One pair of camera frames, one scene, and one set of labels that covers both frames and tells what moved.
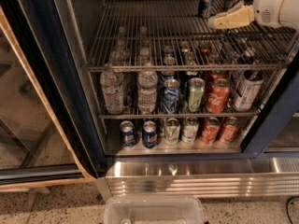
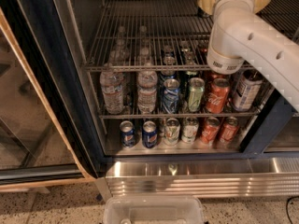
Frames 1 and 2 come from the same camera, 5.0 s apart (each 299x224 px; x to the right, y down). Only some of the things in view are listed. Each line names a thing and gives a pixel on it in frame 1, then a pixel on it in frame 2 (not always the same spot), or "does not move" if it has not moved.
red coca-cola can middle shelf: (218, 94) does not move
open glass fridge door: (49, 129) does not move
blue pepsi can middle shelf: (171, 95) does not move
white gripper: (270, 6) -> (234, 2)
